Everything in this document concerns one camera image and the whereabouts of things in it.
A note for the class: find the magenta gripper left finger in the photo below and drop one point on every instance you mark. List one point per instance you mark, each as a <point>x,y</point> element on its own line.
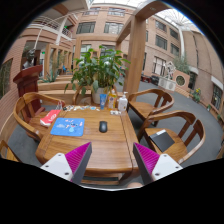
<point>70,166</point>

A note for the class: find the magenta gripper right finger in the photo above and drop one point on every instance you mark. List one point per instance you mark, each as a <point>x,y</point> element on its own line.
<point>153,166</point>

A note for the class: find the black computer mouse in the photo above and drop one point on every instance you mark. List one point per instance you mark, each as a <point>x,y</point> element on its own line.
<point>103,126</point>

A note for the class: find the blue cartoon mouse pad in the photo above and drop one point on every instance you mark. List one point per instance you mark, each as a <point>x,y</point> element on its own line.
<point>73,127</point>

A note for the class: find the black notebook on chair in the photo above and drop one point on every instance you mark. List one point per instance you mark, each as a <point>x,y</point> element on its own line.
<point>162,140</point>

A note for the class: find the wooden table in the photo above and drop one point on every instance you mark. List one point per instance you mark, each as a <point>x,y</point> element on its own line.
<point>112,152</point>

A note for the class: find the wooden chair near right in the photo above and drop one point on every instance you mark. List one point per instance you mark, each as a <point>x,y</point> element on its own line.
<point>188,141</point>

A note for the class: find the red and white packet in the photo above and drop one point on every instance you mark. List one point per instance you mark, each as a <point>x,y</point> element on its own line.
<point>49,118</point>

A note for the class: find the wooden chair far right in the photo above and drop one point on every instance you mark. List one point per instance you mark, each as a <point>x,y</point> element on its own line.
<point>163,102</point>

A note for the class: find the wooden chair near left corner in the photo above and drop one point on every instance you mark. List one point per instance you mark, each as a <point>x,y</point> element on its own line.
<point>6,152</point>

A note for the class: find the white pump sanitizer bottle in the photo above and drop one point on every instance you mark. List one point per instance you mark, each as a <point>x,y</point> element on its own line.
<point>122,103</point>

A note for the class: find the wooden chair behind table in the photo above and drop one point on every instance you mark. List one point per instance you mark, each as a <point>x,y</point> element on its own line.
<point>80,96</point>

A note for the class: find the blue tube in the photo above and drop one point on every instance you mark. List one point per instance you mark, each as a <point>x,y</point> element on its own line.
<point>103,98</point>

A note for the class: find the yellow liquid bottle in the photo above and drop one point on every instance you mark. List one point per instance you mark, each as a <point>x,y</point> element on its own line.
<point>112,97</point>

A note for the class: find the dark red wooden podium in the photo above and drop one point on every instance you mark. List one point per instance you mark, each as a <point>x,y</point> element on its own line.
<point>27,79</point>

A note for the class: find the green potted plant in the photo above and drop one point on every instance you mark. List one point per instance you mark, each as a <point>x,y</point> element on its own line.
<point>98,74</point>

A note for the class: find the wooden pillar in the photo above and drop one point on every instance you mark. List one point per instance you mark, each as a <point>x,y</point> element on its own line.
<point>135,55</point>

